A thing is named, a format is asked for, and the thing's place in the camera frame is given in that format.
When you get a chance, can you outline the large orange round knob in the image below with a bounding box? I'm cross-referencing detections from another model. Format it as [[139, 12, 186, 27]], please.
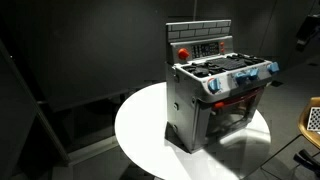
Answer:
[[177, 47, 190, 61]]

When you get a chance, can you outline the grey toy stove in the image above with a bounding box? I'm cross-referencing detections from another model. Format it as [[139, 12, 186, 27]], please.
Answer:
[[165, 19, 280, 154]]

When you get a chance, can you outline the black stove burner grate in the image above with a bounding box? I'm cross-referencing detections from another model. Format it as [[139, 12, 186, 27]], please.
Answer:
[[182, 53, 266, 78]]

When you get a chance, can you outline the blue stove knob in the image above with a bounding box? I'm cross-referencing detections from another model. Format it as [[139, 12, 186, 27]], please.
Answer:
[[207, 78, 221, 94], [267, 61, 280, 74], [248, 68, 260, 80], [235, 71, 250, 85]]

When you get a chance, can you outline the oven door with window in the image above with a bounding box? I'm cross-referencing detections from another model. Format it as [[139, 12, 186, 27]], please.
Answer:
[[196, 84, 268, 151]]

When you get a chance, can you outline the black white checkerboard sheet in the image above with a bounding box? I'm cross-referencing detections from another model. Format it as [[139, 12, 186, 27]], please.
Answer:
[[306, 107, 320, 132]]

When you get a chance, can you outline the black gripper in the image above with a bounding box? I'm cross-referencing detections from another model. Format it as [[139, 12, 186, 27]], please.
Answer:
[[295, 14, 320, 52]]

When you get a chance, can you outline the wooden chair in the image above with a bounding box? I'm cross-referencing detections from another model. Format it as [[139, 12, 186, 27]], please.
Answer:
[[297, 96, 320, 150]]

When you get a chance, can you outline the round white table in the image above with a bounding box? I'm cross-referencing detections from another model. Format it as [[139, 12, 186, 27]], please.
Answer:
[[114, 81, 272, 180]]

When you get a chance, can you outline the black chair base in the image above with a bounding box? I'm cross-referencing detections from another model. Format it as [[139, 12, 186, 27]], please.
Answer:
[[293, 149, 320, 175]]

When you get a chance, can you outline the red oven door handle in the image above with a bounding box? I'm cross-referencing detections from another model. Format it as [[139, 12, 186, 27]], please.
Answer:
[[213, 87, 266, 110]]

